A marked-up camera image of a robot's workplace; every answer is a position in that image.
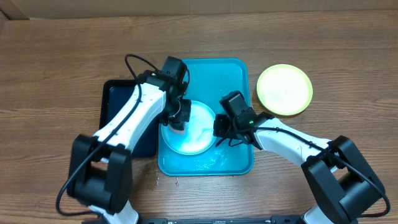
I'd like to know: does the light blue plate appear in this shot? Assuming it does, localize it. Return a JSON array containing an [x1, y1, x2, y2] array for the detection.
[[160, 101, 216, 156]]

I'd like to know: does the green plate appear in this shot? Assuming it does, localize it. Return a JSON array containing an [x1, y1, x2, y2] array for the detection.
[[256, 64, 313, 116]]

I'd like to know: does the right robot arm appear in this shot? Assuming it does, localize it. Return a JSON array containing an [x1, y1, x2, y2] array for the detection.
[[213, 91, 391, 223]]

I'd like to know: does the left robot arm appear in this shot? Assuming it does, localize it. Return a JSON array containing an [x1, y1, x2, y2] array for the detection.
[[55, 57, 191, 223]]

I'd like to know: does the teal plastic tray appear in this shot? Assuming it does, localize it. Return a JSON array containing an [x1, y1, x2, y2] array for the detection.
[[158, 58, 254, 176]]

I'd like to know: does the black plastic tray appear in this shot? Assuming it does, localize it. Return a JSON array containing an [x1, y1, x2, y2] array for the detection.
[[99, 80, 159, 159]]

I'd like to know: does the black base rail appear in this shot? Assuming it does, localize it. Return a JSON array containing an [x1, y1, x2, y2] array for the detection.
[[137, 215, 305, 224]]

